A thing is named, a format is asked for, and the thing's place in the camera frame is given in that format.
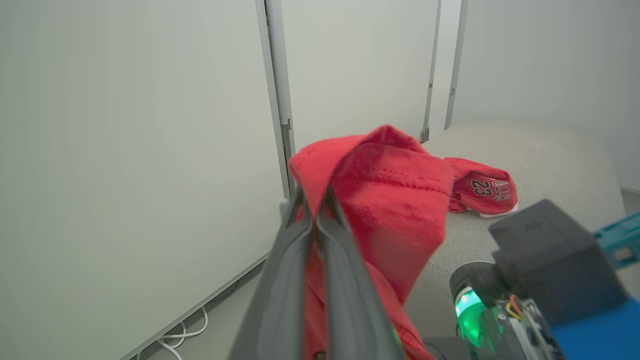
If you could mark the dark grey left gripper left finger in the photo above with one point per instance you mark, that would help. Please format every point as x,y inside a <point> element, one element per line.
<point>280,300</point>

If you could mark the red Bulls print garment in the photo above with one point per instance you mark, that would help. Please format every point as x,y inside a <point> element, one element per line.
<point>480,187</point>

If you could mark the plain red garment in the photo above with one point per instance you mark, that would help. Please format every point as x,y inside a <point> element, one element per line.
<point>390,210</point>

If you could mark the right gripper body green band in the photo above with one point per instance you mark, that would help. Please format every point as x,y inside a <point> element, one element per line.
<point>475,310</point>

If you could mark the grey fabric sofa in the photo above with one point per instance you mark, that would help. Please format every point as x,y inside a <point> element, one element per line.
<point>540,160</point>

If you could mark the large white partition panel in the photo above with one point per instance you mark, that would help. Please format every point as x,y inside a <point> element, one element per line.
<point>125,150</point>

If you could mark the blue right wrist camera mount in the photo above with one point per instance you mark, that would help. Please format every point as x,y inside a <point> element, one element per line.
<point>600,335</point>

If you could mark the teal right wrist bracket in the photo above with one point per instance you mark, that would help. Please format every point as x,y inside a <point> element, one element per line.
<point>615,237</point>

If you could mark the narrow white partition panel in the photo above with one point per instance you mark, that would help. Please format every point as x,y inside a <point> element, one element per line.
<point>360,65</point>

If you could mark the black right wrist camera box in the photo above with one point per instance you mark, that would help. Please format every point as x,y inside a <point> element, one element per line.
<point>550,250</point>

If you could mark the wide white partition panel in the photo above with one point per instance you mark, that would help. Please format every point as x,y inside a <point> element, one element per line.
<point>550,60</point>

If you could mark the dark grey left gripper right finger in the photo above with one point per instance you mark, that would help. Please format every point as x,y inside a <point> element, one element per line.
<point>350,310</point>

